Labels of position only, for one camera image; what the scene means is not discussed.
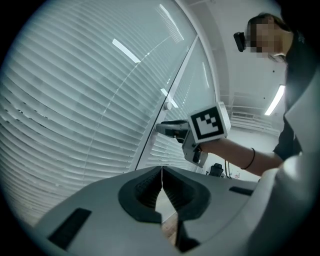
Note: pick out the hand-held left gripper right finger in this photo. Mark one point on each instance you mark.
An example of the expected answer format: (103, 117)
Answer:
(220, 200)

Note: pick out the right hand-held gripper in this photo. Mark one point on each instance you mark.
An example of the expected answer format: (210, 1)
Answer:
(208, 125)

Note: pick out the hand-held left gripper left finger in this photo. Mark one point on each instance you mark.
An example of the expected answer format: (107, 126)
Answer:
(100, 212)

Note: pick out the person's right forearm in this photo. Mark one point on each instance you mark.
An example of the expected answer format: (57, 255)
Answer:
(232, 152)

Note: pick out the white round door knob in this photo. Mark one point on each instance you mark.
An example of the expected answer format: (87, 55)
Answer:
(167, 105)

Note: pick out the black office chair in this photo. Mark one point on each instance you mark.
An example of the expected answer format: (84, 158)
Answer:
(217, 170)

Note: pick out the black wristband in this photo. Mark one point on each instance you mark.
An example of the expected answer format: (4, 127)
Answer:
(254, 156)

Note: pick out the white ceiling air vent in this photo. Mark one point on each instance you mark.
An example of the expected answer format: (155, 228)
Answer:
(243, 115)

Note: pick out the white ceiling light panel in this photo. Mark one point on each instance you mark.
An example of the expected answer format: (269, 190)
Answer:
(275, 100)

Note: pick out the person's head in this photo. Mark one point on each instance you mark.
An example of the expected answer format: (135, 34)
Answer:
(265, 35)

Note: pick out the person's black shirt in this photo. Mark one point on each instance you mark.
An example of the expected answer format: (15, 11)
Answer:
(297, 62)

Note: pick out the white window frame post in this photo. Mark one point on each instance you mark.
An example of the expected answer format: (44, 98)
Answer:
(147, 150)

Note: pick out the black head-mounted camera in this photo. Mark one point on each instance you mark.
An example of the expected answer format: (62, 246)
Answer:
(239, 41)

